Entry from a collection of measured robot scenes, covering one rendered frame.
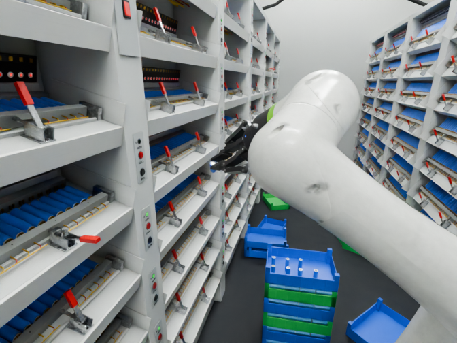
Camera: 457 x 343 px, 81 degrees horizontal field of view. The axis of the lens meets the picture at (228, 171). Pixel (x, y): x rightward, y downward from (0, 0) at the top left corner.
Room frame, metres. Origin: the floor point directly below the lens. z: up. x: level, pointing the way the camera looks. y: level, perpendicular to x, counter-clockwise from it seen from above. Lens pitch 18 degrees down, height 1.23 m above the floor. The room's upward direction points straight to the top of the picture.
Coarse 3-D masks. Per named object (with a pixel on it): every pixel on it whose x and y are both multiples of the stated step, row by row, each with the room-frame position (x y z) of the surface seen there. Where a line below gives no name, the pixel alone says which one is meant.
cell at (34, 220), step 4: (16, 208) 0.46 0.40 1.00; (12, 212) 0.45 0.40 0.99; (16, 212) 0.45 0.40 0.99; (20, 212) 0.46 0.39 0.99; (24, 212) 0.46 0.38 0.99; (16, 216) 0.45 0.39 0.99; (20, 216) 0.45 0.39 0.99; (24, 216) 0.45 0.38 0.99; (28, 216) 0.45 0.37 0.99; (32, 216) 0.45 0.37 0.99; (36, 216) 0.46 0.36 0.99; (24, 220) 0.45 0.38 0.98; (28, 220) 0.44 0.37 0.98; (32, 220) 0.44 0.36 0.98; (36, 220) 0.44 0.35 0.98; (40, 220) 0.45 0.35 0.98; (44, 220) 0.45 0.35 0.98; (32, 224) 0.44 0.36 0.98; (36, 224) 0.44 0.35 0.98
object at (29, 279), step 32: (0, 192) 0.48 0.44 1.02; (96, 192) 0.59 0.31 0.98; (128, 192) 0.59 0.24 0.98; (96, 224) 0.50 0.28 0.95; (128, 224) 0.58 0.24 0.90; (32, 256) 0.38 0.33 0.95; (64, 256) 0.40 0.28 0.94; (0, 288) 0.31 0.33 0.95; (32, 288) 0.34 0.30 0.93; (0, 320) 0.29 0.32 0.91
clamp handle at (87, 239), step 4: (64, 232) 0.42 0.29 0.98; (64, 236) 0.42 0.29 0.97; (68, 236) 0.42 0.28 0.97; (72, 236) 0.42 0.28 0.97; (76, 236) 0.42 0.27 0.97; (80, 236) 0.42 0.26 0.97; (84, 236) 0.41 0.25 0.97; (88, 236) 0.41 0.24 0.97; (92, 236) 0.41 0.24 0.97; (96, 236) 0.41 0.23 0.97; (80, 240) 0.40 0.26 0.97; (84, 240) 0.40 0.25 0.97; (88, 240) 0.40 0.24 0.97; (92, 240) 0.40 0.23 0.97; (96, 240) 0.40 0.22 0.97; (100, 240) 0.41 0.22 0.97
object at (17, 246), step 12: (84, 204) 0.52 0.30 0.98; (96, 204) 0.54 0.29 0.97; (60, 216) 0.46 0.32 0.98; (72, 216) 0.48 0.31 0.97; (84, 216) 0.50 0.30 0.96; (36, 228) 0.42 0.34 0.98; (48, 228) 0.43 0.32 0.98; (72, 228) 0.46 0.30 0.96; (12, 240) 0.38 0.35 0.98; (24, 240) 0.39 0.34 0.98; (36, 240) 0.40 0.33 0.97; (0, 252) 0.35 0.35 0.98; (12, 252) 0.36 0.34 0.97; (0, 264) 0.35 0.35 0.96
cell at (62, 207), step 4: (44, 196) 0.52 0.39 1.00; (40, 200) 0.51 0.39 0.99; (44, 200) 0.51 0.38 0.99; (48, 200) 0.51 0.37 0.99; (52, 200) 0.51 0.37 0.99; (48, 204) 0.51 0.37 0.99; (52, 204) 0.51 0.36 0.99; (56, 204) 0.51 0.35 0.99; (60, 204) 0.51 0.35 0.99; (64, 204) 0.51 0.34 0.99; (60, 208) 0.50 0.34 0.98; (64, 208) 0.50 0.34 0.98
